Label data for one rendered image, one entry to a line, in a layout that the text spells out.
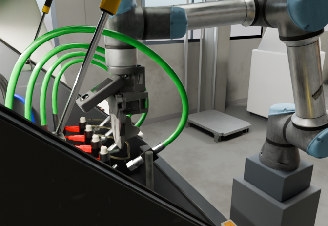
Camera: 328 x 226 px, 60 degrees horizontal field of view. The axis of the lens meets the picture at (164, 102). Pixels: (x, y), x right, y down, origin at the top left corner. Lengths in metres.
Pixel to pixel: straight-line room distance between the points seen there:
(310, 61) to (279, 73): 3.07
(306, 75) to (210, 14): 0.32
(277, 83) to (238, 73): 0.96
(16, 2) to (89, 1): 2.41
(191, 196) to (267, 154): 0.41
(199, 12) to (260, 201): 0.73
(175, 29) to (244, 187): 0.75
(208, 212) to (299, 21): 0.55
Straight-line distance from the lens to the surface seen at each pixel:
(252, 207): 1.23
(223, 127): 3.52
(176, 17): 0.68
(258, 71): 4.14
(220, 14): 0.87
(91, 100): 0.65
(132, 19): 0.65
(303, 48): 0.88
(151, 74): 3.74
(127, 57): 0.65
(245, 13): 0.91
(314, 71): 0.92
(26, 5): 0.99
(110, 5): 0.33
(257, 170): 1.18
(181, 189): 0.89
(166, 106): 3.98
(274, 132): 1.12
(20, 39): 0.99
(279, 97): 4.01
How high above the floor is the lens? 1.45
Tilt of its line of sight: 18 degrees down
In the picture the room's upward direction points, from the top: straight up
